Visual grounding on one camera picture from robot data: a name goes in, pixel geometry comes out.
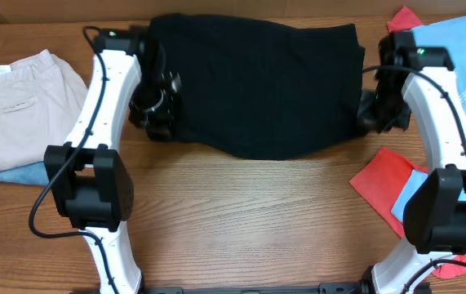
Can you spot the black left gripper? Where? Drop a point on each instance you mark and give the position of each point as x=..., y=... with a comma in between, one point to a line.
x=163, y=125

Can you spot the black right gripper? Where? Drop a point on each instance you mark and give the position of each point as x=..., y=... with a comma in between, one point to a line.
x=366, y=121

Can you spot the black t-shirt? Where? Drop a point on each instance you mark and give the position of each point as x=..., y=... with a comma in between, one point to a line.
x=261, y=90

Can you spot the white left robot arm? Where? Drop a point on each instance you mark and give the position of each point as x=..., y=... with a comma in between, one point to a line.
x=87, y=177

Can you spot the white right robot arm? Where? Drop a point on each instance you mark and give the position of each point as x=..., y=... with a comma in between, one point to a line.
x=421, y=80

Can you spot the red t-shirt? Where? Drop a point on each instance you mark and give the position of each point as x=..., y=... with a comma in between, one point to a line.
x=390, y=176

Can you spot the beige folded trousers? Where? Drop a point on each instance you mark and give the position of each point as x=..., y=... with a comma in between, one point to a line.
x=41, y=98

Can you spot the blue denim jeans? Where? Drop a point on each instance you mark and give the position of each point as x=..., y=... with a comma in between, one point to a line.
x=32, y=174

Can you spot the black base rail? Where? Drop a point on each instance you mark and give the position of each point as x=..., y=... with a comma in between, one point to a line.
x=322, y=288

